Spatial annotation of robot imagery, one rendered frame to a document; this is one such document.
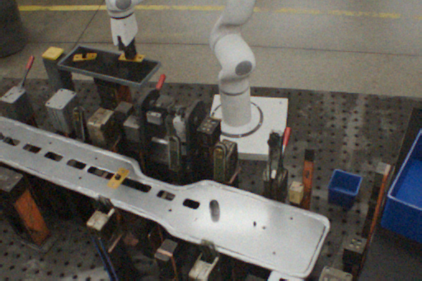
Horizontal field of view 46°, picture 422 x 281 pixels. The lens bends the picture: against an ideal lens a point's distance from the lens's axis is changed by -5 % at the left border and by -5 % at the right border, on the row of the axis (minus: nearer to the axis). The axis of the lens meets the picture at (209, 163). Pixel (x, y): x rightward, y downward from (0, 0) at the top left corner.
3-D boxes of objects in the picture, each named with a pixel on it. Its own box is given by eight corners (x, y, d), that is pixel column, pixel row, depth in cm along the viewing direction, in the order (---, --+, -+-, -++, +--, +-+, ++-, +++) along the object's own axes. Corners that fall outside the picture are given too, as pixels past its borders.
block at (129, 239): (122, 241, 185) (103, 189, 164) (140, 215, 192) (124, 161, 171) (134, 247, 183) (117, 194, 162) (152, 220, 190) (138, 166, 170)
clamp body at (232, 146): (213, 228, 186) (203, 155, 159) (227, 205, 193) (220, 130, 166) (236, 236, 183) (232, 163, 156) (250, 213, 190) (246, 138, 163)
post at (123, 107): (134, 187, 202) (113, 109, 173) (141, 178, 205) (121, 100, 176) (145, 191, 200) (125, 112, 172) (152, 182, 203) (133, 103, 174)
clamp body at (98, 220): (104, 287, 172) (76, 226, 147) (122, 259, 180) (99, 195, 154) (126, 297, 169) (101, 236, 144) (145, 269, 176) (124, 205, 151)
